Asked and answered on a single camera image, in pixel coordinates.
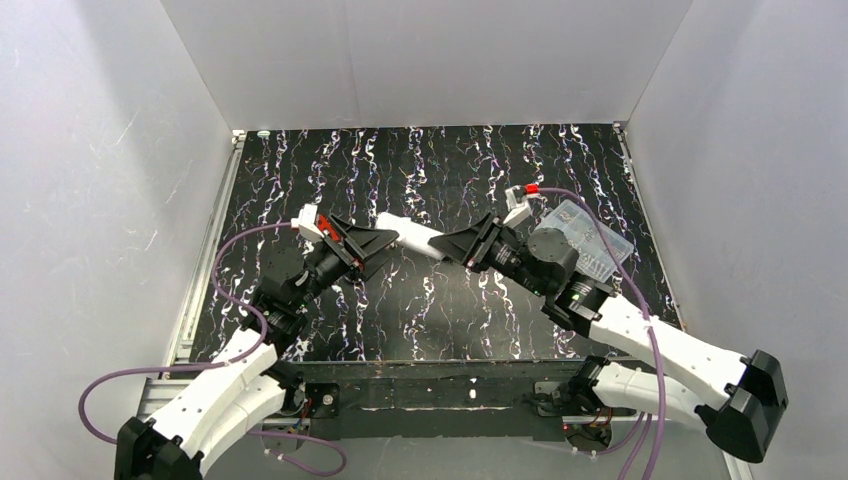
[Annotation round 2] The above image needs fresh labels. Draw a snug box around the white remote control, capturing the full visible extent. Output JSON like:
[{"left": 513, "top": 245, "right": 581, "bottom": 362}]
[{"left": 375, "top": 212, "right": 447, "bottom": 260}]

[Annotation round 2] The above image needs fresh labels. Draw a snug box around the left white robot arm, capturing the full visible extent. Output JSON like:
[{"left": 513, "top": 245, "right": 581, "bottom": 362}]
[{"left": 114, "top": 215, "right": 399, "bottom": 479}]

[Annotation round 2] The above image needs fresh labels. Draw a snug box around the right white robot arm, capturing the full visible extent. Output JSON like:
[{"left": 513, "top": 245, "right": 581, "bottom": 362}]
[{"left": 428, "top": 214, "right": 789, "bottom": 464}]

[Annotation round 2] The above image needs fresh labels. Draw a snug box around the clear plastic screw box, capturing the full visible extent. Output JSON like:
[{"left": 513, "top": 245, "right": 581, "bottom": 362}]
[{"left": 536, "top": 199, "right": 635, "bottom": 282}]

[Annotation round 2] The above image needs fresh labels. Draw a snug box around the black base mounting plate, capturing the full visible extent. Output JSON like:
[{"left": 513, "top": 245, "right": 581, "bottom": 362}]
[{"left": 218, "top": 359, "right": 637, "bottom": 442}]

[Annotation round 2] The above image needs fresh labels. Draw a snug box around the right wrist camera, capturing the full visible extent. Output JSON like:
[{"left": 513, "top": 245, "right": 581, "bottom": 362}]
[{"left": 503, "top": 184, "right": 540, "bottom": 228}]

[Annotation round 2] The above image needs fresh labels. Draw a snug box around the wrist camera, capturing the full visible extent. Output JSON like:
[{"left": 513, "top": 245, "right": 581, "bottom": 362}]
[
  {"left": 291, "top": 204, "right": 336, "bottom": 243},
  {"left": 503, "top": 184, "right": 540, "bottom": 228}
]

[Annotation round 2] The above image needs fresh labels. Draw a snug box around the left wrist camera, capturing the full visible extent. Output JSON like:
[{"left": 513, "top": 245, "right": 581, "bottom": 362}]
[{"left": 291, "top": 204, "right": 336, "bottom": 243}]

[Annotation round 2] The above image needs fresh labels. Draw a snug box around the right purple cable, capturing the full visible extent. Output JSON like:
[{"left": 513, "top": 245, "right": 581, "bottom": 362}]
[{"left": 536, "top": 187, "right": 668, "bottom": 480}]

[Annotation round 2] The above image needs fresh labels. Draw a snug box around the purple cable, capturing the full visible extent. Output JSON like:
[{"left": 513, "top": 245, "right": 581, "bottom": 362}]
[
  {"left": 78, "top": 221, "right": 348, "bottom": 478},
  {"left": 536, "top": 187, "right": 668, "bottom": 480}
]

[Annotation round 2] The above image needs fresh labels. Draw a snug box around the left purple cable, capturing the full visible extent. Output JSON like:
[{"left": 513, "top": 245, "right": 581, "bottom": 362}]
[{"left": 78, "top": 221, "right": 348, "bottom": 478}]

